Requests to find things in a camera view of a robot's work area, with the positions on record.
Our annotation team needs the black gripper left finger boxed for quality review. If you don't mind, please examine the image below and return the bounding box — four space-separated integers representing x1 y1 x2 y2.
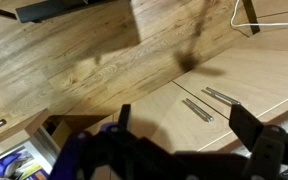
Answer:
118 103 132 133

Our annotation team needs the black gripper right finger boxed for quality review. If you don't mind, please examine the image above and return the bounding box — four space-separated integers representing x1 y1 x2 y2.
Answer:
228 103 265 153

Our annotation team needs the open wooden kitchen drawer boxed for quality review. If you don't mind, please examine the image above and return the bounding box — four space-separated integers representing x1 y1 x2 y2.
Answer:
0 108 118 180

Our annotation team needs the light wood cabinet door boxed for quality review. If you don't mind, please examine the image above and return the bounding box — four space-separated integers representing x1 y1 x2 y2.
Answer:
117 81 233 154
173 48 288 118

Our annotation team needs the silver cabinet door handle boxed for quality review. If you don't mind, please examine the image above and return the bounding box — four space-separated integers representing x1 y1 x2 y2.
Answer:
205 86 242 106
182 98 215 123

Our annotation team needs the white appliance power cable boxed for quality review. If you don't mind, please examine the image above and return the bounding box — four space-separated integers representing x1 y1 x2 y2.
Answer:
230 0 288 29

